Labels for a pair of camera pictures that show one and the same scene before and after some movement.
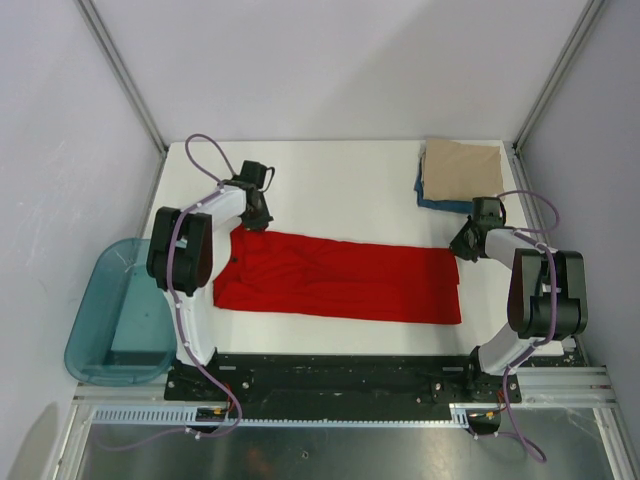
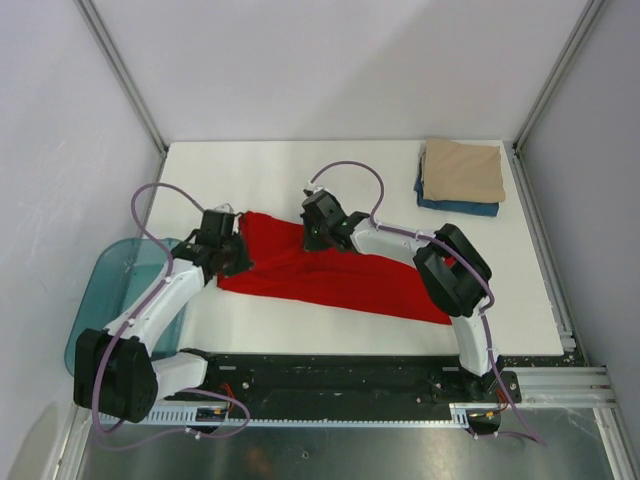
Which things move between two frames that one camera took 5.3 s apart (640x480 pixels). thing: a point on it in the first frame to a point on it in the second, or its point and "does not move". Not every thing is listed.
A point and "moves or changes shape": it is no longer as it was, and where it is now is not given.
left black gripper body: [257, 218] to [236, 256]
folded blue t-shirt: [453, 206] does not move
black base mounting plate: [337, 380] does not move
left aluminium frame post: [106, 45] does not move
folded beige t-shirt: [455, 170] does not move
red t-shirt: [309, 277] moves or changes shape
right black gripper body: [461, 242] to [315, 235]
